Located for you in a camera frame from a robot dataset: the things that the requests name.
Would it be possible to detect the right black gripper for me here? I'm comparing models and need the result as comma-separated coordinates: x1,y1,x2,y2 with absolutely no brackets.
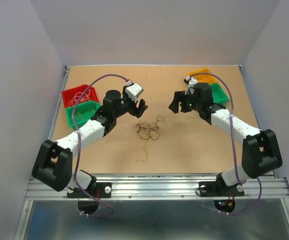
169,88,202,114

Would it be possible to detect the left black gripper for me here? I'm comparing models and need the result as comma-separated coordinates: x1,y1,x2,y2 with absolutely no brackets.
113,86,148,119

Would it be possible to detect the dark brown wire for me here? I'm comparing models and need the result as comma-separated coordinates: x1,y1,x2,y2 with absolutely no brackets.
131,115,167,141

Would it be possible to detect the yellow plastic bin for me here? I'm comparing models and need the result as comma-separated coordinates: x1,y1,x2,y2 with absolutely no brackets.
186,68,218,85

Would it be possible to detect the green plastic bin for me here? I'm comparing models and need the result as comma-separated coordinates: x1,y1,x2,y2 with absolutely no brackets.
65,101,101,130
210,83,230,105

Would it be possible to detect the white wire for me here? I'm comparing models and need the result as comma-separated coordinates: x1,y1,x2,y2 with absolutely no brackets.
68,88,94,106

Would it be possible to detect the red plastic bin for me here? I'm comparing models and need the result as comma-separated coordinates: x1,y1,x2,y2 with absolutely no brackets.
61,84,99,109

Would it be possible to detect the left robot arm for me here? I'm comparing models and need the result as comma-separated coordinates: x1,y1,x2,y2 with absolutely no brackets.
31,83,147,197

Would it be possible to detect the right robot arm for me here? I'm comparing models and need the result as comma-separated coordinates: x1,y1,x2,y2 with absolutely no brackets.
168,83,283,197

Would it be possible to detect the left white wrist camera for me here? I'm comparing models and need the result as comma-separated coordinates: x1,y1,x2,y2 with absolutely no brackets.
124,81,144,103

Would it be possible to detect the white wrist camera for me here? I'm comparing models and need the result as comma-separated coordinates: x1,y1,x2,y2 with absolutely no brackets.
124,81,144,103
184,75,198,95

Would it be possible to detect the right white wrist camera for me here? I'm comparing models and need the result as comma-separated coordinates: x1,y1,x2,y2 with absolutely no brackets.
184,75,198,95

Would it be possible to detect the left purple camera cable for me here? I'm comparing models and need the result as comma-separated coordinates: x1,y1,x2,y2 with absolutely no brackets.
70,73,135,218

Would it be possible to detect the purple camera cable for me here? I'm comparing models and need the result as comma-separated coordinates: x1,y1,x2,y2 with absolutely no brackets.
189,73,263,216
70,73,135,218

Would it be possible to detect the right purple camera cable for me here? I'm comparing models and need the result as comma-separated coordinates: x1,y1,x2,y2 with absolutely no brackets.
189,73,263,216

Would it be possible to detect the aluminium frame rail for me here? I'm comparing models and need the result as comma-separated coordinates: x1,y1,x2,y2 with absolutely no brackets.
16,65,289,240

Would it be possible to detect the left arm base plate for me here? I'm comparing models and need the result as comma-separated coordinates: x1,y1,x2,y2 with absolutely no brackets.
66,181,112,200

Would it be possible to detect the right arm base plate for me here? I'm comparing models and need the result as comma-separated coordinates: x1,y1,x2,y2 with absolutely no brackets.
196,181,245,198

